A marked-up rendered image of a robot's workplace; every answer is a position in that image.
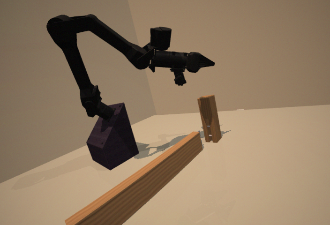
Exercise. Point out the brown wooden post with slot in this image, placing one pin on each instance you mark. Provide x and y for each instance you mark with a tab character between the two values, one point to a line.
209	118

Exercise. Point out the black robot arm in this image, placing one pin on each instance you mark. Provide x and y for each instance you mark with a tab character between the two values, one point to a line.
63	30

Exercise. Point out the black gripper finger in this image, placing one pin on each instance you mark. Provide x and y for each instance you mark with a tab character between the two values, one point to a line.
204	62

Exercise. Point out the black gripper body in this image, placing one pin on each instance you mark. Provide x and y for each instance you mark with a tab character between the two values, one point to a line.
182	60

